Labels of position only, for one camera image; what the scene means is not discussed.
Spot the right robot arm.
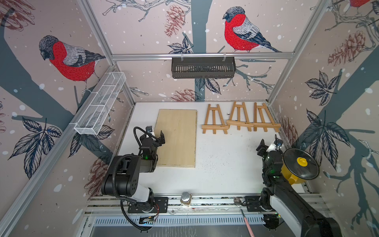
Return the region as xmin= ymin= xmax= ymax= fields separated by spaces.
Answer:
xmin=256 ymin=139 xmax=342 ymax=237

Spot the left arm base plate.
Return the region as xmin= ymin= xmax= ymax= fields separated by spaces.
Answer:
xmin=127 ymin=197 xmax=168 ymax=214

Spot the green circuit board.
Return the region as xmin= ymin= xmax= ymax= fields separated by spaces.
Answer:
xmin=139 ymin=216 xmax=156 ymax=225

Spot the wooden easel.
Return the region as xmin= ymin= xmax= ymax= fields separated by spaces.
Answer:
xmin=253 ymin=102 xmax=281 ymax=133
xmin=226 ymin=101 xmax=253 ymax=132
xmin=201 ymin=104 xmax=230 ymax=134

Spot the black hanging basket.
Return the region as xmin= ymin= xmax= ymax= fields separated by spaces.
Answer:
xmin=171 ymin=57 xmax=236 ymax=79

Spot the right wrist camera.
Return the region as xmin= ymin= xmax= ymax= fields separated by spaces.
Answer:
xmin=266 ymin=135 xmax=284 ymax=153

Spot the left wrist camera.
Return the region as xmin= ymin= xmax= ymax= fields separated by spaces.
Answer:
xmin=146 ymin=125 xmax=154 ymax=134

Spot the white wire mesh basket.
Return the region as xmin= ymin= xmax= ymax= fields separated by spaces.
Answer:
xmin=74 ymin=72 xmax=126 ymax=135

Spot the pink handled spoon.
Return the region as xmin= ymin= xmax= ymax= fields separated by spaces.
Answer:
xmin=234 ymin=197 xmax=255 ymax=237

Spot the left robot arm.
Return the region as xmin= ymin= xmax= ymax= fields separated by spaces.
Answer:
xmin=101 ymin=127 xmax=165 ymax=212

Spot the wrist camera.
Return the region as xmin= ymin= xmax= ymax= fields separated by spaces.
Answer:
xmin=266 ymin=135 xmax=284 ymax=153
xmin=146 ymin=125 xmax=154 ymax=134

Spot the plywood board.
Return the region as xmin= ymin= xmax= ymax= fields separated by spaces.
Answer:
xmin=155 ymin=109 xmax=197 ymax=168

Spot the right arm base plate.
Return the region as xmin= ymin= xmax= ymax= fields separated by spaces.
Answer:
xmin=242 ymin=196 xmax=265 ymax=212

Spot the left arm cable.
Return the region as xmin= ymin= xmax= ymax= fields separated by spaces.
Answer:
xmin=111 ymin=126 xmax=160 ymax=232

